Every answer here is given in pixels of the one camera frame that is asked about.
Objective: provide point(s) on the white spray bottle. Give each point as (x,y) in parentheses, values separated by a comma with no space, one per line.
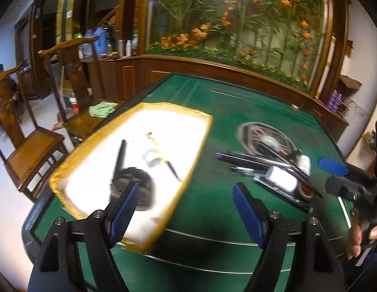
(128,48)

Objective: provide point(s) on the black case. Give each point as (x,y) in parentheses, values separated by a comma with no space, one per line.
(285,199)

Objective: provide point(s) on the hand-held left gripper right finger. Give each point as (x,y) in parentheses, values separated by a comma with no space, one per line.
(249,216)

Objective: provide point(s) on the black round disc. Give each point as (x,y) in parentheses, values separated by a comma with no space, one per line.
(136,182)

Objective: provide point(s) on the red and white bucket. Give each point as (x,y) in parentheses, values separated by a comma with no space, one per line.
(73,102)

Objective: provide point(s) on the white bottle red label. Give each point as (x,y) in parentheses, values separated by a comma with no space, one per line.
(281,178)

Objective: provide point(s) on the gold mirrored pillar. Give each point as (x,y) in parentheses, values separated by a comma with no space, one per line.
(65,9)

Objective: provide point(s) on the silver cup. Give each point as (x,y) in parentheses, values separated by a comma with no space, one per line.
(120,48)

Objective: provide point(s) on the white foam box yellow tape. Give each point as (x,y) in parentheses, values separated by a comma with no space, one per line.
(94,158)

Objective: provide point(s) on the tape roll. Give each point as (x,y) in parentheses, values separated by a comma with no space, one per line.
(305,191)

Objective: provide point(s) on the small white bottle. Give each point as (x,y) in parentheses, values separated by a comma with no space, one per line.
(304,162)
(152,158)

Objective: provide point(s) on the green bottle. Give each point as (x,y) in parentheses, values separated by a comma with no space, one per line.
(134,42)

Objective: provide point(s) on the wooden chair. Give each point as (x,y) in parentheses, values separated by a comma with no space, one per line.
(27,155)
(79,76)

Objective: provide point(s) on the purple bottles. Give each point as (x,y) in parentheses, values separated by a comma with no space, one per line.
(334,100)

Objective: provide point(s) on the artificial flower display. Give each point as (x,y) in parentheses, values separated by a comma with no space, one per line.
(237,30)

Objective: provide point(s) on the green cloth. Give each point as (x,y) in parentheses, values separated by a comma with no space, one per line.
(101,109)

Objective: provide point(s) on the black marker purple tip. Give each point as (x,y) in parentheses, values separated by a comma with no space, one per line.
(237,158)

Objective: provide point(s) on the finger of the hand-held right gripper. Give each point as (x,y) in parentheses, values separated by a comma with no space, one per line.
(331,165)

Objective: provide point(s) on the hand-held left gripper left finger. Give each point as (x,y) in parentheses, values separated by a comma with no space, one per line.
(124,211)

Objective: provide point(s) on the gold and black pen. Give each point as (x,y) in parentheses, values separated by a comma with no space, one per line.
(167,161)

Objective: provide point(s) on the round dice panel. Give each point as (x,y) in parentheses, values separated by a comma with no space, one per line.
(258,133)

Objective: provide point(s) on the person's right hand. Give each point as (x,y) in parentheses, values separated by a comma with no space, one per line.
(355,237)

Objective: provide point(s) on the blue thermos jug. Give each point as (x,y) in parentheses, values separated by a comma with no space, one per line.
(100,42)

